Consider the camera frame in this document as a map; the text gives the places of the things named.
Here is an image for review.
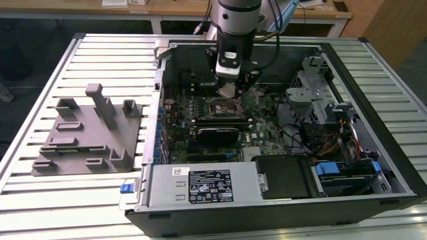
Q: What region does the wooden cabinet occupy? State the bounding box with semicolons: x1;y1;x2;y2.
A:
338;0;427;72

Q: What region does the red wire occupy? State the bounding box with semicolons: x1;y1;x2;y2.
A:
352;138;364;161

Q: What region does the wooden desk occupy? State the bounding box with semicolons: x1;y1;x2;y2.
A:
0;0;353;36

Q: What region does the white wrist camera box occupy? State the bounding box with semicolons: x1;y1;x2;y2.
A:
214;44;244;81

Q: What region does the grey parts rack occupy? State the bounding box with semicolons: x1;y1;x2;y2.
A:
29;83;145;177

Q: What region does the CPU socket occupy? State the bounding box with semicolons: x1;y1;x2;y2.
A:
206;96;244;119

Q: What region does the black expansion slot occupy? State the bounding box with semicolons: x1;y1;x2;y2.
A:
185;152;234;163

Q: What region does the silver CPU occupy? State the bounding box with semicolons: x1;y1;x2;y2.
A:
214;83;236;99

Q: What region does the metal socket cover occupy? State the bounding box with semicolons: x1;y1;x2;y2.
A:
234;90;261;113

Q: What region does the orange wire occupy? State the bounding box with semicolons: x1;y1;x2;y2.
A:
310;133;340;161

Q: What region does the black disk bay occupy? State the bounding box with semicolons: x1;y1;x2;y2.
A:
310;159;393;200

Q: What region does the black PC case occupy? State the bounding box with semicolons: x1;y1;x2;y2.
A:
122;37;427;238

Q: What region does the black rating label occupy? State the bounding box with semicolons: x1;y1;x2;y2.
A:
187;169;234;204

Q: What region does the green motherboard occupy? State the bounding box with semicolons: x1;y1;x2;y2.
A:
161;83;293;165

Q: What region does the silver power supply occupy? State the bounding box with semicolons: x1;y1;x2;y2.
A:
145;161;264;208

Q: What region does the black fan shroud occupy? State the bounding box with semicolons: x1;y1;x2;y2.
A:
250;154;321;200

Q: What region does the black camera cable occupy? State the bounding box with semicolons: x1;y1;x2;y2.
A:
249;0;284;73

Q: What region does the blue disk carrier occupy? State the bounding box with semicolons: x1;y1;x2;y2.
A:
314;161;341;178

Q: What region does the silver shroud handle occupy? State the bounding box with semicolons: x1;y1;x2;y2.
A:
256;172;269;193

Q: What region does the white furniture foot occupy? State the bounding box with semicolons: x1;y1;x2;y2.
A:
0;82;14;102

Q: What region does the grey case handle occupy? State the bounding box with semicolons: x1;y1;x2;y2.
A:
151;39;171;68

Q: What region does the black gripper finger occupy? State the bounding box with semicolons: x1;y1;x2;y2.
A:
234;68;261;102
204;46;218;73

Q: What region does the metal drive cage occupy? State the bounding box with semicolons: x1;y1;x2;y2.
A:
284;56;354;127

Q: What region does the large white box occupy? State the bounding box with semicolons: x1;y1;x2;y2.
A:
101;0;129;8

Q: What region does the black graphics card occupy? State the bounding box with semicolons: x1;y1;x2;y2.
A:
194;127;241;146

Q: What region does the green RAM stick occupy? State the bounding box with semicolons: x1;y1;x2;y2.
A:
51;146;94;153

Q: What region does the silver finned heatsink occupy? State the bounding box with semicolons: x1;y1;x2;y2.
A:
241;146;262;162

